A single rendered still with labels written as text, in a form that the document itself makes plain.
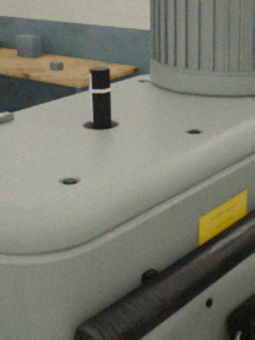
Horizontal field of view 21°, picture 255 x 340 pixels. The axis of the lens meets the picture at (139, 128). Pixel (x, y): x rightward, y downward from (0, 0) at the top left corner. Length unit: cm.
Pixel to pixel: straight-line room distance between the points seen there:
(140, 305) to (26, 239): 11
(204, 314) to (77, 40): 589
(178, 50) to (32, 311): 40
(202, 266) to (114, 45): 567
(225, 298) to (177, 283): 18
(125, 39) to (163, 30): 532
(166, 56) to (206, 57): 6
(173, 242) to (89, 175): 10
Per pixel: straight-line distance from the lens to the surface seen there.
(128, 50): 614
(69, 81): 555
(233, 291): 76
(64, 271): 52
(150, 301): 55
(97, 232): 52
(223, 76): 80
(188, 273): 59
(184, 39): 80
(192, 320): 70
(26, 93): 720
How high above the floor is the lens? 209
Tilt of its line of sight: 17 degrees down
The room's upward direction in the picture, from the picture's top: 1 degrees counter-clockwise
